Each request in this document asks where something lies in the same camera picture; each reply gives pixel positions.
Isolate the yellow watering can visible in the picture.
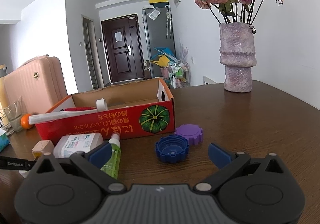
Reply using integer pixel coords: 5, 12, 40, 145
150, 55, 170, 68

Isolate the red cardboard box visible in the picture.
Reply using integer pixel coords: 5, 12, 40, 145
34, 77, 175, 141

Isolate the white pill bottle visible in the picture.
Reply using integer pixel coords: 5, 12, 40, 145
53, 133, 104, 159

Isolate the white tape roll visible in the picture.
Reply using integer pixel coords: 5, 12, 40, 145
96, 98, 108, 112

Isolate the blue gear-shaped cap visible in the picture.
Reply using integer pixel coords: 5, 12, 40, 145
154, 135, 189, 164

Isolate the purple gear-shaped cap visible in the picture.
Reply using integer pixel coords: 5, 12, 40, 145
174, 124, 204, 146

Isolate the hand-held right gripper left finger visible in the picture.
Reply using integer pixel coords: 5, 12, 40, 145
32, 142, 127, 194

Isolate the blue plastic rack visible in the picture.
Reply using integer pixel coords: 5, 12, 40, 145
153, 47, 175, 59

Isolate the white folded umbrella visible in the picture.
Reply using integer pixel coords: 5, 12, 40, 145
165, 5, 173, 39

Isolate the interior doorway frame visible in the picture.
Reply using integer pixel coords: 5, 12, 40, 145
82, 14, 103, 90

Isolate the blue tissue pack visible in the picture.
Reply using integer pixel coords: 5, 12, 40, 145
0, 129, 10, 152

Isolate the white storage trolley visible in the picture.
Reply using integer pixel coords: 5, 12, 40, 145
168, 61, 190, 89

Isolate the grey refrigerator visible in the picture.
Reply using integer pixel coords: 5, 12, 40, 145
142, 5, 177, 79

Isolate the red and white lint brush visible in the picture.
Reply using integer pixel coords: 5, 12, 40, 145
29, 107, 98, 125

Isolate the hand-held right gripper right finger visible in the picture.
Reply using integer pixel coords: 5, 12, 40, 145
194, 142, 288, 194

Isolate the dark brown door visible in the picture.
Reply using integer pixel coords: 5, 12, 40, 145
101, 13, 145, 84

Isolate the green spray bottle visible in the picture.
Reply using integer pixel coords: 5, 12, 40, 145
100, 133, 122, 180

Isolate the purple ceramic vase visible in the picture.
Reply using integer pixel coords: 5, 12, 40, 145
219, 22, 257, 93

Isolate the glass jar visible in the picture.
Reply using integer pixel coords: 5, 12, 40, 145
2, 96, 25, 132

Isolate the orange fruit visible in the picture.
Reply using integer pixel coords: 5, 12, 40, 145
20, 113, 34, 129

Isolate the pink suitcase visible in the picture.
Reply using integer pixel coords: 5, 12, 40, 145
4, 55, 68, 117

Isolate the small pink-lidded yellow container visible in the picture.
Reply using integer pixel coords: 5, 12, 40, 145
32, 140, 55, 162

